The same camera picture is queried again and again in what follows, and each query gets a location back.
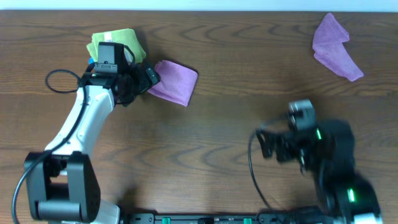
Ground purple cloth with tag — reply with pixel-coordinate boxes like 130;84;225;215
148;60;198;107

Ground blue folded cloth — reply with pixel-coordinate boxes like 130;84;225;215
88;57;95;64

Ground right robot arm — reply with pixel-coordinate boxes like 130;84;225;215
254;119;382;223

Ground green folded cloth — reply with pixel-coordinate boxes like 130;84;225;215
86;29;146;63

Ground left black cable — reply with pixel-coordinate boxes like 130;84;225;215
11;45;136;224

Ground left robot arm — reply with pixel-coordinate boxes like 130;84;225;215
21;60;160;223

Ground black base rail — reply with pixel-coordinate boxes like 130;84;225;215
118;212;298;224

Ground purple crumpled cloth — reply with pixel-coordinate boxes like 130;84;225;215
312;12;364;82

